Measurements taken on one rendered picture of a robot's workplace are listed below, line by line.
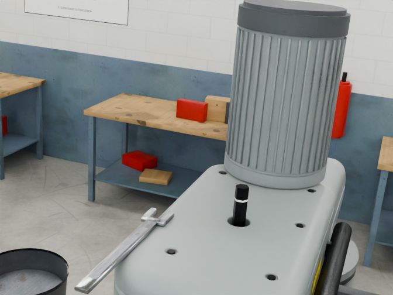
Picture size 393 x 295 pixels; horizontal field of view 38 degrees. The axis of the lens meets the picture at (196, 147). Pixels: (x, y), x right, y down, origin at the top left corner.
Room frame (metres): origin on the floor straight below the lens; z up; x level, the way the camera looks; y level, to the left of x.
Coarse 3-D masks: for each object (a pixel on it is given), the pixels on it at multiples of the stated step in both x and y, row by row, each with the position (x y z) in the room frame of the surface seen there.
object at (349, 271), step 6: (354, 246) 1.37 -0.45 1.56; (348, 252) 1.33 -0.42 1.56; (354, 252) 1.33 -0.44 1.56; (348, 258) 1.30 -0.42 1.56; (354, 258) 1.30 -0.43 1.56; (348, 264) 1.27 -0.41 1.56; (354, 264) 1.27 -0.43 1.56; (348, 270) 1.24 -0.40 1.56; (354, 270) 1.27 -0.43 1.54; (342, 276) 1.22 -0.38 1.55; (348, 276) 1.24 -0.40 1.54; (354, 276) 1.29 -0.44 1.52; (342, 282) 1.22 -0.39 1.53; (348, 282) 1.24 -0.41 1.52
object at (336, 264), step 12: (336, 228) 0.98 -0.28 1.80; (348, 228) 0.99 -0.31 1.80; (336, 240) 0.93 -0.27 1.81; (348, 240) 0.95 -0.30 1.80; (336, 252) 0.88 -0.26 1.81; (324, 264) 0.85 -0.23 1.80; (336, 264) 0.84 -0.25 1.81; (324, 276) 0.80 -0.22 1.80; (336, 276) 0.81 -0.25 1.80; (324, 288) 0.76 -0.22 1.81; (336, 288) 0.78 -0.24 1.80
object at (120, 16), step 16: (32, 0) 5.88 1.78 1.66; (48, 0) 5.82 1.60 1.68; (64, 0) 5.75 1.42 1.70; (80, 0) 5.70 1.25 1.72; (96, 0) 5.64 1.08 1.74; (112, 0) 5.58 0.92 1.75; (128, 0) 5.53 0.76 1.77; (64, 16) 5.75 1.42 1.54; (80, 16) 5.70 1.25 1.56; (96, 16) 5.64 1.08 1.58; (112, 16) 5.58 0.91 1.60; (128, 16) 5.53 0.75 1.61
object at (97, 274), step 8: (152, 208) 0.81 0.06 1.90; (144, 216) 0.79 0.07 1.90; (152, 216) 0.80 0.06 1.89; (168, 216) 0.79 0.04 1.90; (144, 224) 0.76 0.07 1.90; (152, 224) 0.76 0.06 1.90; (160, 224) 0.77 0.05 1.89; (136, 232) 0.73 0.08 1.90; (144, 232) 0.73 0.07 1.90; (128, 240) 0.71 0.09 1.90; (136, 240) 0.71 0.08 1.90; (120, 248) 0.68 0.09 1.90; (128, 248) 0.69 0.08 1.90; (112, 256) 0.66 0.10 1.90; (120, 256) 0.66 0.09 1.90; (104, 264) 0.64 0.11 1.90; (112, 264) 0.64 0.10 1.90; (96, 272) 0.62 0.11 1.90; (104, 272) 0.62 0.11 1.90; (88, 280) 0.60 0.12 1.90; (96, 280) 0.60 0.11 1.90; (80, 288) 0.58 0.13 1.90; (88, 288) 0.58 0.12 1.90
